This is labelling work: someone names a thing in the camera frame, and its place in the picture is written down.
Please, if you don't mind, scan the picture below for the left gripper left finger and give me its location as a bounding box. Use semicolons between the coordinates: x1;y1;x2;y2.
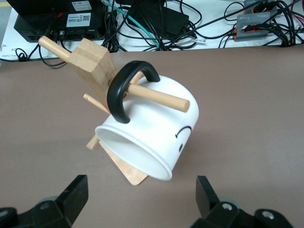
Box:
22;175;89;228

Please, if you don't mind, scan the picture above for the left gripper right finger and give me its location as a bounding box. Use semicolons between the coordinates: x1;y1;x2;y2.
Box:
191;176;254;228

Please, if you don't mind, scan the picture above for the white smiley cup black handle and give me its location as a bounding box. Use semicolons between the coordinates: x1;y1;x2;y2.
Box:
95;60;200;181

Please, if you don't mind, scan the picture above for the wooden mug rack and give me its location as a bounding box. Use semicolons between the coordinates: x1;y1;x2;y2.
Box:
38;36;190;186

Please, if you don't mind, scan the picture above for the grey orange usb hub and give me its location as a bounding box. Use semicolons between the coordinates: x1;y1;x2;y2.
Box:
232;13;271;41
244;0;278;15

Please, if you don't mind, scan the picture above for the black mini computer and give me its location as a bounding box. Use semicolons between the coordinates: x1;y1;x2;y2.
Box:
6;0;106;43

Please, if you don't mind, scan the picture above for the black power adapter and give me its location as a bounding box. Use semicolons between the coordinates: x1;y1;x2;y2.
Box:
127;3;190;40

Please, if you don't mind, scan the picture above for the teal cable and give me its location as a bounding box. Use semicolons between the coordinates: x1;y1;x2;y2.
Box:
102;0;160;51

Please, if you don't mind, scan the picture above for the red cable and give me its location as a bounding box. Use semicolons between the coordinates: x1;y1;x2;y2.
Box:
288;0;304;27

